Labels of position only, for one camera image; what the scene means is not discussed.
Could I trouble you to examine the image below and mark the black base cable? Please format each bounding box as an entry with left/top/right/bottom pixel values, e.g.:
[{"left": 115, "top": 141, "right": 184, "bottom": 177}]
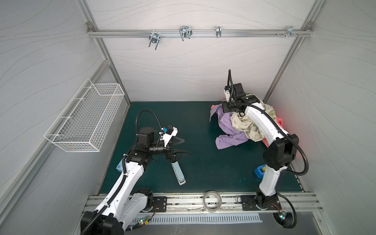
[
  {"left": 272, "top": 192, "right": 298, "bottom": 229},
  {"left": 129, "top": 202, "right": 157, "bottom": 231}
]

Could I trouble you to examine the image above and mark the aluminium cross bar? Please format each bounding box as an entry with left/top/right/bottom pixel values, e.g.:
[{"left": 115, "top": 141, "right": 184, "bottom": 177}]
[{"left": 88, "top": 28, "right": 313, "bottom": 38}]

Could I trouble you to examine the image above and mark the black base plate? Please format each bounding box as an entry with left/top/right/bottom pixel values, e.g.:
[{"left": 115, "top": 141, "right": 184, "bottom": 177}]
[
  {"left": 141, "top": 196, "right": 167, "bottom": 213},
  {"left": 238, "top": 194, "right": 282, "bottom": 211}
]

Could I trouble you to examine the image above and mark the right black base cable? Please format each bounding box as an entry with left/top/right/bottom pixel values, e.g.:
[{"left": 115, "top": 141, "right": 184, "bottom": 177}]
[{"left": 272, "top": 192, "right": 298, "bottom": 229}]

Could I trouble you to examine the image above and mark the white slotted cable duct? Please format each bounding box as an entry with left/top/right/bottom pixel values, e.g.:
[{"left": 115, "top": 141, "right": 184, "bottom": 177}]
[{"left": 148, "top": 212, "right": 262, "bottom": 225}]

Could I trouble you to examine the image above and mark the left black base cable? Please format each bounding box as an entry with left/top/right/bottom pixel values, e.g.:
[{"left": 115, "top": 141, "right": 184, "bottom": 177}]
[{"left": 129, "top": 202, "right": 157, "bottom": 231}]

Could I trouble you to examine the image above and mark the white wire basket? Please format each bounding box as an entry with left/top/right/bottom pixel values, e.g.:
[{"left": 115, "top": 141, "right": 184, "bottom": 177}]
[{"left": 44, "top": 78, "right": 124, "bottom": 152}]

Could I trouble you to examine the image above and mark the metal u-bolt clamp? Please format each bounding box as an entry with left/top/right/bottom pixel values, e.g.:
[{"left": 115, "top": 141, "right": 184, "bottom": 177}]
[
  {"left": 148, "top": 32, "right": 161, "bottom": 50},
  {"left": 179, "top": 25, "right": 193, "bottom": 41}
]

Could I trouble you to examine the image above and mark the left metal U-bolt clamp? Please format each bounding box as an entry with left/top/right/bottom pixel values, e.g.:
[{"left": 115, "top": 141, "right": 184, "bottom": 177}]
[{"left": 148, "top": 32, "right": 161, "bottom": 50}]

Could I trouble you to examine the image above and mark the right metal bracket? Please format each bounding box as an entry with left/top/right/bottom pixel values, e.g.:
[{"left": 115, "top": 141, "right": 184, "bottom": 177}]
[{"left": 276, "top": 26, "right": 302, "bottom": 38}]

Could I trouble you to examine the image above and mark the clear tape roll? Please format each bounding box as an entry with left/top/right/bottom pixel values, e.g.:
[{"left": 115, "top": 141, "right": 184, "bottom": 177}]
[{"left": 203, "top": 191, "right": 222, "bottom": 213}]

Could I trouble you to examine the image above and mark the pink cloth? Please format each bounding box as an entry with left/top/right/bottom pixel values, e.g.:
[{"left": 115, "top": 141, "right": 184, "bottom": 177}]
[{"left": 262, "top": 117, "right": 284, "bottom": 147}]

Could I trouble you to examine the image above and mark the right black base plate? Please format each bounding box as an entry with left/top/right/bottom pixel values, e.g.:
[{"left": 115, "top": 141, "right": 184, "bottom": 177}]
[{"left": 238, "top": 194, "right": 282, "bottom": 211}]

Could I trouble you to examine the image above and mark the middle metal U-bolt clamp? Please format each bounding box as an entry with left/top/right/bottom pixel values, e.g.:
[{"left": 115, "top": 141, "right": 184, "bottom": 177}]
[{"left": 179, "top": 25, "right": 193, "bottom": 41}]

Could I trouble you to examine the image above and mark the small metal bracket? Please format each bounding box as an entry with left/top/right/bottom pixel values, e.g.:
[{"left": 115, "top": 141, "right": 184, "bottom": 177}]
[{"left": 216, "top": 26, "right": 222, "bottom": 38}]

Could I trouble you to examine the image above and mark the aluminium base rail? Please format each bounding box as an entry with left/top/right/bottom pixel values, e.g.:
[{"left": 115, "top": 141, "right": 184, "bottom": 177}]
[{"left": 82, "top": 192, "right": 323, "bottom": 215}]

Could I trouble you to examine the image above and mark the cream green patterned cloth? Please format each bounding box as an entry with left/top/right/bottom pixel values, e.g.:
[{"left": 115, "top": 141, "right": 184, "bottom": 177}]
[{"left": 230, "top": 101, "right": 277, "bottom": 142}]

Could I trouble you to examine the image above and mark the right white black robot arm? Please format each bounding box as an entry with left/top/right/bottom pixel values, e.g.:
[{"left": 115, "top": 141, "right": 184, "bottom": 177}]
[{"left": 222, "top": 70, "right": 309, "bottom": 209}]

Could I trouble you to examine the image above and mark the purple cloth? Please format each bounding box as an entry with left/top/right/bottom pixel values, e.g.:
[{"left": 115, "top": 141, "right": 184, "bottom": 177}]
[{"left": 209, "top": 104, "right": 248, "bottom": 150}]

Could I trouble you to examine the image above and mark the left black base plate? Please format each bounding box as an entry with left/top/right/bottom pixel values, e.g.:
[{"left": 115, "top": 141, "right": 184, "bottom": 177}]
[{"left": 141, "top": 196, "right": 167, "bottom": 213}]

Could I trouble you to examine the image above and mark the white light-blue flat box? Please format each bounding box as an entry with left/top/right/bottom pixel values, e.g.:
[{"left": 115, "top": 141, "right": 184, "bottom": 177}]
[{"left": 171, "top": 161, "right": 186, "bottom": 186}]

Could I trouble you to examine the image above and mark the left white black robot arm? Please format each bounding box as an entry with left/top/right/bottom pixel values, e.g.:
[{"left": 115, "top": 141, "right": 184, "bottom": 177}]
[{"left": 80, "top": 120, "right": 189, "bottom": 235}]

